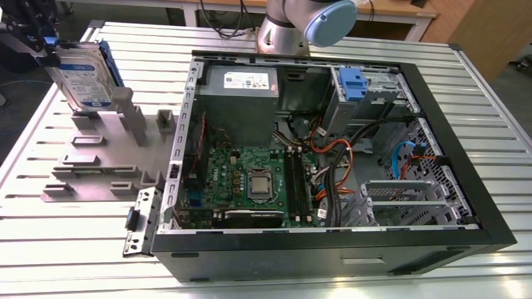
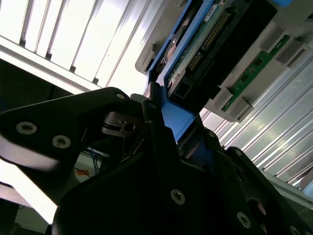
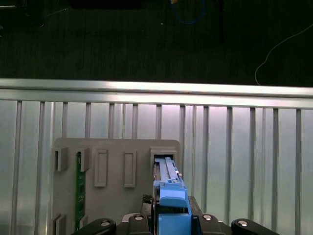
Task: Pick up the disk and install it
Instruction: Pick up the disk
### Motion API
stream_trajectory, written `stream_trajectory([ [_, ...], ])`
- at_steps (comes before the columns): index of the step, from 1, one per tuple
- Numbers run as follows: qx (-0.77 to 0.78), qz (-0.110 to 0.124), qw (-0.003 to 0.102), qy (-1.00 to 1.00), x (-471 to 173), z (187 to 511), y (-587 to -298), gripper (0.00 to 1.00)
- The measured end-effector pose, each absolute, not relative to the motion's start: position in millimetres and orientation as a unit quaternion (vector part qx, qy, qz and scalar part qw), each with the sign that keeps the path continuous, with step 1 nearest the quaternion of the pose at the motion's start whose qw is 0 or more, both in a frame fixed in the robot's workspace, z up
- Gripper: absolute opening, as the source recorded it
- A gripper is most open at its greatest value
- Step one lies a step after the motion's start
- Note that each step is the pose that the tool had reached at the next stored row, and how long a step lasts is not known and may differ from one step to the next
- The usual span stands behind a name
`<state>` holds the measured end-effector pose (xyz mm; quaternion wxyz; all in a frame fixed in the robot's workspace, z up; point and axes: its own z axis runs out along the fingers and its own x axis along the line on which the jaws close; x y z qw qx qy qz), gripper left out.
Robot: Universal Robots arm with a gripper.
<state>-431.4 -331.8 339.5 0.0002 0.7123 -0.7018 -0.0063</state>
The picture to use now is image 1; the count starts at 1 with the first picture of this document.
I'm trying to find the hard disk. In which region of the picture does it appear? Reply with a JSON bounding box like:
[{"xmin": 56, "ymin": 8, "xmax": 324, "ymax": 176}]
[{"xmin": 41, "ymin": 37, "xmax": 125, "ymax": 113}]

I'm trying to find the metal disk bay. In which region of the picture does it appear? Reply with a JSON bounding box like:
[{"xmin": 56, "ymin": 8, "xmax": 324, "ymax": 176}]
[{"xmin": 359, "ymin": 179, "xmax": 469, "ymax": 227}]

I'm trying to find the grey parts rack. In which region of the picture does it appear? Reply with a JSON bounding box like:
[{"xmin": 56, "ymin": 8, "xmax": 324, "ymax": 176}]
[{"xmin": 39, "ymin": 87, "xmax": 183, "ymax": 203}]

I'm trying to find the grey power supply unit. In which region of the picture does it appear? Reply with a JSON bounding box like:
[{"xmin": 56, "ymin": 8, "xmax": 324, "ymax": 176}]
[{"xmin": 193, "ymin": 66, "xmax": 280, "ymax": 150}]

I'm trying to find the green motherboard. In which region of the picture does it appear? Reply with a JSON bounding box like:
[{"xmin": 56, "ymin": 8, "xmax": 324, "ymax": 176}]
[{"xmin": 176, "ymin": 146, "xmax": 329, "ymax": 230}]

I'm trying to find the blue VGA port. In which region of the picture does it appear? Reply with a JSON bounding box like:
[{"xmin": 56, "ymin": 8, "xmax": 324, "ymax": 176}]
[{"xmin": 187, "ymin": 190, "xmax": 205, "ymax": 209}]

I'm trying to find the CPU socket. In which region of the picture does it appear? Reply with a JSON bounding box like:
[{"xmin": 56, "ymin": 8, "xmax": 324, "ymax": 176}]
[{"xmin": 244, "ymin": 168, "xmax": 279, "ymax": 205}]

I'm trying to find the silver CPU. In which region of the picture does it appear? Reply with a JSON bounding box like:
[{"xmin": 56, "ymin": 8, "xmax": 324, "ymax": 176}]
[{"xmin": 248, "ymin": 176, "xmax": 273, "ymax": 196}]

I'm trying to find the blue drive latch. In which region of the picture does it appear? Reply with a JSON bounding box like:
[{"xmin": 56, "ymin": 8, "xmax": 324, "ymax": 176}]
[{"xmin": 339, "ymin": 66, "xmax": 369, "ymax": 103}]

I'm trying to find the black RAM slot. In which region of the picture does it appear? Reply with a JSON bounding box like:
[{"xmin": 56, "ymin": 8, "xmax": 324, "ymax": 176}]
[
  {"xmin": 284, "ymin": 148, "xmax": 299, "ymax": 223},
  {"xmin": 293, "ymin": 148, "xmax": 309, "ymax": 223},
  {"xmin": 289, "ymin": 148, "xmax": 304, "ymax": 223},
  {"xmin": 299, "ymin": 148, "xmax": 315, "ymax": 223}
]

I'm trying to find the black graphics card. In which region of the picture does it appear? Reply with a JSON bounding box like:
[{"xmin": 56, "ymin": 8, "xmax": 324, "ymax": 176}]
[{"xmin": 211, "ymin": 207, "xmax": 287, "ymax": 230}]

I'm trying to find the metal optical drive cage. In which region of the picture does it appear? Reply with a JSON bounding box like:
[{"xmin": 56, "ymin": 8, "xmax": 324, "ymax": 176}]
[{"xmin": 320, "ymin": 64, "xmax": 419, "ymax": 140}]

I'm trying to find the wooden desk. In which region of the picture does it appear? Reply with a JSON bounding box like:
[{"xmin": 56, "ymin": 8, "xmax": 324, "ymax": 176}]
[{"xmin": 356, "ymin": 0, "xmax": 441, "ymax": 43}]

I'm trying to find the black open PC case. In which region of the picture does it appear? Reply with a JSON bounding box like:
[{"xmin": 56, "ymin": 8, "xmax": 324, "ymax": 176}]
[{"xmin": 149, "ymin": 49, "xmax": 517, "ymax": 283}]

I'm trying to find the black office chair base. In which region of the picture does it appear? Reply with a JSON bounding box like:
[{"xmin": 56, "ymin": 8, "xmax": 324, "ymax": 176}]
[{"xmin": 507, "ymin": 46, "xmax": 532, "ymax": 70}]

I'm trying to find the white metal desk frame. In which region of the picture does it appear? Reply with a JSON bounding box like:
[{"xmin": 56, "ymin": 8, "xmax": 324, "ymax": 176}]
[{"xmin": 165, "ymin": 0, "xmax": 267, "ymax": 28}]

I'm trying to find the yellow black power cable bundle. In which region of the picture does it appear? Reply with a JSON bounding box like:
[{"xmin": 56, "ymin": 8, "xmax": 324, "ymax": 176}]
[{"xmin": 272, "ymin": 129, "xmax": 312, "ymax": 150}]

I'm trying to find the orange wire bundle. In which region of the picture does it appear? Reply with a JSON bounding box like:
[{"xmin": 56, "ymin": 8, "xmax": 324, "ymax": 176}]
[{"xmin": 309, "ymin": 138, "xmax": 356, "ymax": 200}]

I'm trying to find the blue data wire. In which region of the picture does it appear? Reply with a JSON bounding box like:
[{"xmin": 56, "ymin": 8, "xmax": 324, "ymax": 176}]
[{"xmin": 392, "ymin": 140, "xmax": 425, "ymax": 181}]

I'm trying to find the orange disk power wire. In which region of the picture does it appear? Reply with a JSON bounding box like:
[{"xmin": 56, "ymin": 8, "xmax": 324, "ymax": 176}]
[{"xmin": 407, "ymin": 146, "xmax": 445, "ymax": 171}]

